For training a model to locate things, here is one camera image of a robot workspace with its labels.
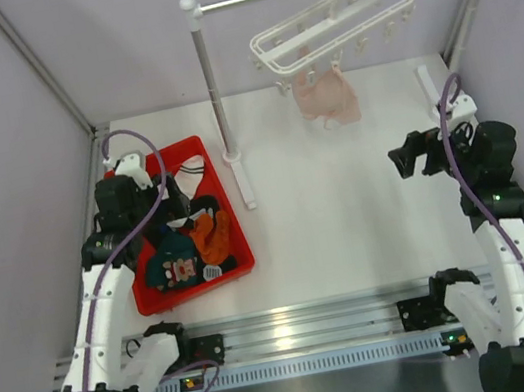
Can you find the white plastic clip hanger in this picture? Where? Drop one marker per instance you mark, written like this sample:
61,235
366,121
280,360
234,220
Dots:
314,40

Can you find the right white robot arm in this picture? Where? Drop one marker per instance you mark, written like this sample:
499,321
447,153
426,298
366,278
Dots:
479,157

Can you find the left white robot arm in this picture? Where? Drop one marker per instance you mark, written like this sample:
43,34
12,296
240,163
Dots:
109,263

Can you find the pink sock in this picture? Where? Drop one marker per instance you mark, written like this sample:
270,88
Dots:
329,96

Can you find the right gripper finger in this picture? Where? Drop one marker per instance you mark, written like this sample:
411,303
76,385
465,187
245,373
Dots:
413,147
407,168

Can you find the red plastic tray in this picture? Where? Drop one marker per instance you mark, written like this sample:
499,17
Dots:
150,301

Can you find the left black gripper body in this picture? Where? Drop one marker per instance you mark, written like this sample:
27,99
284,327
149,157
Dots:
145,200

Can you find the perforated cable duct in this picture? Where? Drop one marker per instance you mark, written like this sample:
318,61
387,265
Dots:
317,363

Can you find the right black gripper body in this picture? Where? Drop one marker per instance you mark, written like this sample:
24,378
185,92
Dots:
460,150

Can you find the white sock with stripes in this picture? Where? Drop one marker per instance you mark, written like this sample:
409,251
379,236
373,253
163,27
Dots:
189,176

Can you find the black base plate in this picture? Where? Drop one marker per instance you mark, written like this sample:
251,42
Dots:
419,314
209,347

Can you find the metal drying rack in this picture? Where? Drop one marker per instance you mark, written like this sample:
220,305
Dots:
201,18

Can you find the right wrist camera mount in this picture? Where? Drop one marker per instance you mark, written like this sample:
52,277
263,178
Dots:
453,114

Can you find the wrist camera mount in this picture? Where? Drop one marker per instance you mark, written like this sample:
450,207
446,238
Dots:
453,114
130,165

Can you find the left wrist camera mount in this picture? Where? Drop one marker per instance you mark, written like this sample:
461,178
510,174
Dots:
130,165

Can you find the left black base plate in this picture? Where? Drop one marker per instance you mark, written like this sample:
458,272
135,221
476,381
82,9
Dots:
209,347

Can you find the dark green reindeer sock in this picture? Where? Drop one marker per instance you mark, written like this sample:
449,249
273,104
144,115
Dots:
173,266

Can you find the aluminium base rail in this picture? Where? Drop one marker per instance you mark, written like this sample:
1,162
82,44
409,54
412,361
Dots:
286,331

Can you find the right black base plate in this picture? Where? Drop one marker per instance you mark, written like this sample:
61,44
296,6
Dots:
419,314

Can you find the orange sock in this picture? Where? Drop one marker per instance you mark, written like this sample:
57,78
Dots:
211,235

